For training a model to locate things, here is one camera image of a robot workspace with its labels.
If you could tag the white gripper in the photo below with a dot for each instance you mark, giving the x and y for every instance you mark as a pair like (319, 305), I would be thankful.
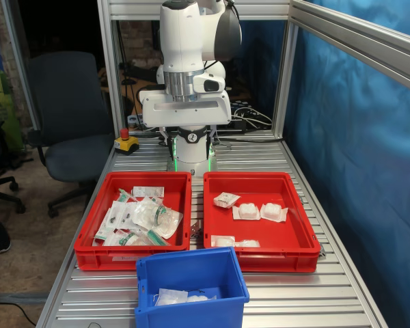
(184, 112)

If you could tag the clear white bandage roll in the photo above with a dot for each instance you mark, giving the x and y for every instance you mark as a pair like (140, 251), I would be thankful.
(246, 212)
(200, 298)
(247, 243)
(171, 297)
(222, 242)
(273, 212)

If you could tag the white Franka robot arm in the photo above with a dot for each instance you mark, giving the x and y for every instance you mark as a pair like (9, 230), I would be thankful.
(181, 34)

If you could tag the yellow emergency stop button box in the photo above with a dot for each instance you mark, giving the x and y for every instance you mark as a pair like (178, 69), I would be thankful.
(126, 145)

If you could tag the red crate with bandages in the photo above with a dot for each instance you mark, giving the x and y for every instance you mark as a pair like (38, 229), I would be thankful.
(280, 235)

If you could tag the white tape roll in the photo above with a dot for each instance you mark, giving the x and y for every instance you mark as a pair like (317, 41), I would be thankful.
(130, 118)

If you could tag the white printed flat packet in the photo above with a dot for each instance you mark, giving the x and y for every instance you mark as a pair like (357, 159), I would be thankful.
(148, 191)

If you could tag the printed bandage packet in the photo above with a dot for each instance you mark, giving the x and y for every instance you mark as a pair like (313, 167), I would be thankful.
(225, 200)

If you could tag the large domed blister pack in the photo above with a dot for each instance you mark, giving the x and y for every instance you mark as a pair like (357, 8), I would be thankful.
(160, 215)

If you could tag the small green syringe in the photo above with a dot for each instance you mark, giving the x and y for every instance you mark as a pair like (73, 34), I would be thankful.
(124, 196)

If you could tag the packed green syringe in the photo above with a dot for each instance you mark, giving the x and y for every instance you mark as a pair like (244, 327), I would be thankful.
(157, 237)

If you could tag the white flat needle blister pack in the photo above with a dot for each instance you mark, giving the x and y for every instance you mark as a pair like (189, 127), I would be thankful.
(118, 213)

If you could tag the blue storage bin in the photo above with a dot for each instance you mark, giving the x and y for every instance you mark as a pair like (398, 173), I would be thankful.
(191, 270)

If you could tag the small packet green label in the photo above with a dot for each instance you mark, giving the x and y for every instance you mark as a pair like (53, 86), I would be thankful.
(102, 235)

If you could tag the dark blue office chair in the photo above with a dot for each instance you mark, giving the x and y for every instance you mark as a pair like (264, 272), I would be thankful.
(65, 102)

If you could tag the red crate with syringe packs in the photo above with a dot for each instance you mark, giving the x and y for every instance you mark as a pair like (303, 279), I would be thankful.
(89, 259)

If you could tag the blue fabric backdrop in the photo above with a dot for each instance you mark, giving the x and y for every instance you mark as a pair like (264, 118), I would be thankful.
(362, 171)

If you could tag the green printed banner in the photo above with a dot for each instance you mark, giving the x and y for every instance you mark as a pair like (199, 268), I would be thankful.
(0, 99)

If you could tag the perforated metal bracket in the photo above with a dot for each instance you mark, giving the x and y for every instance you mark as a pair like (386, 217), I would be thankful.
(196, 232)

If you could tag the aluminium cell frame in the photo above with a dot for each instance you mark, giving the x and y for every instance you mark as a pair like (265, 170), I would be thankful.
(140, 8)

